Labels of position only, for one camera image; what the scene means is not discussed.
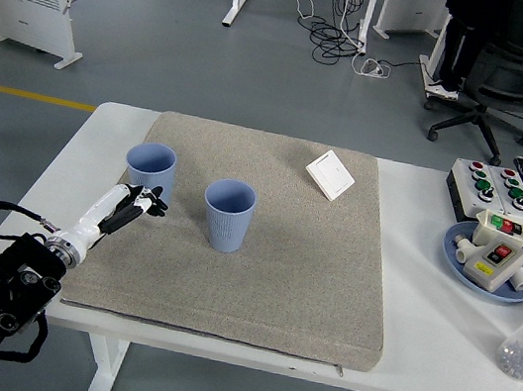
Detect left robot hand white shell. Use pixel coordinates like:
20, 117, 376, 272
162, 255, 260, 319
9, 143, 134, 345
62, 171, 173, 265

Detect blue ribbed plastic cup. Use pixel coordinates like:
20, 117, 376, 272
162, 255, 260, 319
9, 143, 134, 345
119, 139, 181, 207
194, 174, 261, 257

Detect grey-brown fabric mat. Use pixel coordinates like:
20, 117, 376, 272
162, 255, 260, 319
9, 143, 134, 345
51, 97, 418, 385

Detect white power adapter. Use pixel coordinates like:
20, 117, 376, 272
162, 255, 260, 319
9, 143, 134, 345
350, 54, 394, 82

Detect white table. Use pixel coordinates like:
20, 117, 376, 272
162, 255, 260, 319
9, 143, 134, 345
0, 82, 523, 391

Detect blue round plate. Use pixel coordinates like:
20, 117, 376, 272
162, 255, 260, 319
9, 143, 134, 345
435, 217, 523, 307

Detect small white pipe fitting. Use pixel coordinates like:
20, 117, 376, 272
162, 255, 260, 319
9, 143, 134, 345
450, 233, 480, 267

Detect white three-button control box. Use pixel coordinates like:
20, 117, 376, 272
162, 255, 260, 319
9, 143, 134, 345
441, 156, 518, 231

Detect white desk foot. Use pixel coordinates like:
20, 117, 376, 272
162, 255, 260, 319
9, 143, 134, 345
411, 26, 454, 104

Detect white panel heater narrow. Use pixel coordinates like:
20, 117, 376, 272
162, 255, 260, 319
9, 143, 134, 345
371, 0, 450, 49

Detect person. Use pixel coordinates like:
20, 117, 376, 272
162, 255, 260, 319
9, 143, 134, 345
423, 0, 523, 113

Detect black office chair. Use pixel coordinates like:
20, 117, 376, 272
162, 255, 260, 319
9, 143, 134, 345
416, 19, 523, 172

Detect white wall switch plate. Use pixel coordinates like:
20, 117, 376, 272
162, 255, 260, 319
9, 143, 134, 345
300, 146, 361, 206

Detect black coiled floor cable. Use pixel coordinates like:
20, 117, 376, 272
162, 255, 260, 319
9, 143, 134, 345
305, 0, 375, 71

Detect white switch box green red buttons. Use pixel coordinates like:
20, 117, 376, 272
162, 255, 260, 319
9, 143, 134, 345
471, 208, 523, 253

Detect beige switch box red black buttons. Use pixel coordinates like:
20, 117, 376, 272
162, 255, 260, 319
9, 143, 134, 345
459, 232, 523, 299

